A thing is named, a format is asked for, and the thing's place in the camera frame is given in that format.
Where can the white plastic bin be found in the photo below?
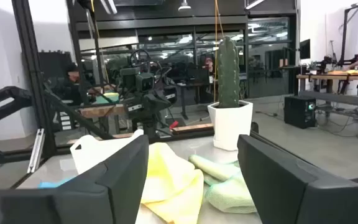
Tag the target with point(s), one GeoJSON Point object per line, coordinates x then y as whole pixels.
{"type": "Point", "coordinates": [95, 152]}

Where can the green cactus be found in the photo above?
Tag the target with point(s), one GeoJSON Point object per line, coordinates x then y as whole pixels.
{"type": "Point", "coordinates": [228, 74]}

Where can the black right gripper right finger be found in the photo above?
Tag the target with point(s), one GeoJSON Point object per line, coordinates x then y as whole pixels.
{"type": "Point", "coordinates": [284, 193]}

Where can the black computer tower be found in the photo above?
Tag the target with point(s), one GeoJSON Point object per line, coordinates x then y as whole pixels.
{"type": "Point", "coordinates": [298, 112]}

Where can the white pendant lamp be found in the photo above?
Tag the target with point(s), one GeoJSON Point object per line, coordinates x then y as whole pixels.
{"type": "Point", "coordinates": [184, 6]}

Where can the black monitor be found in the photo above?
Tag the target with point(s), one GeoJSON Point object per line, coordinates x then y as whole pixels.
{"type": "Point", "coordinates": [304, 49]}

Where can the wooden background bench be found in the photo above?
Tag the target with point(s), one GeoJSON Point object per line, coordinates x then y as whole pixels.
{"type": "Point", "coordinates": [101, 111]}

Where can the black background robot arm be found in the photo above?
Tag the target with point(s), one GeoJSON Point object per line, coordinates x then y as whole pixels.
{"type": "Point", "coordinates": [5, 102]}

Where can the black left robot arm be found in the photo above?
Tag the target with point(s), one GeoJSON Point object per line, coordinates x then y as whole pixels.
{"type": "Point", "coordinates": [148, 130]}

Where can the teal blue microfiber towel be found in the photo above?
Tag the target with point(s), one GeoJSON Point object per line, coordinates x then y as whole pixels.
{"type": "Point", "coordinates": [51, 184]}

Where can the white hexagonal plant pot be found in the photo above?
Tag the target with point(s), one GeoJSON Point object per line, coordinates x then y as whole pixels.
{"type": "Point", "coordinates": [230, 127]}

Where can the silver metal bracket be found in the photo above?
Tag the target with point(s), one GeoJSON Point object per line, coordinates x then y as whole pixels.
{"type": "Point", "coordinates": [36, 149]}

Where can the yellow microfiber towel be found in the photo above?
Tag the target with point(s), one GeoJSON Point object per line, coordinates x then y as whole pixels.
{"type": "Point", "coordinates": [172, 180]}

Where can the pale green microfiber towel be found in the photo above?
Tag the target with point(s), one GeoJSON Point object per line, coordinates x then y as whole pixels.
{"type": "Point", "coordinates": [228, 193]}

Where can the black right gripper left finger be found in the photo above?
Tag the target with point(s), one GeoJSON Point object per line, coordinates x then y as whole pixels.
{"type": "Point", "coordinates": [104, 193]}

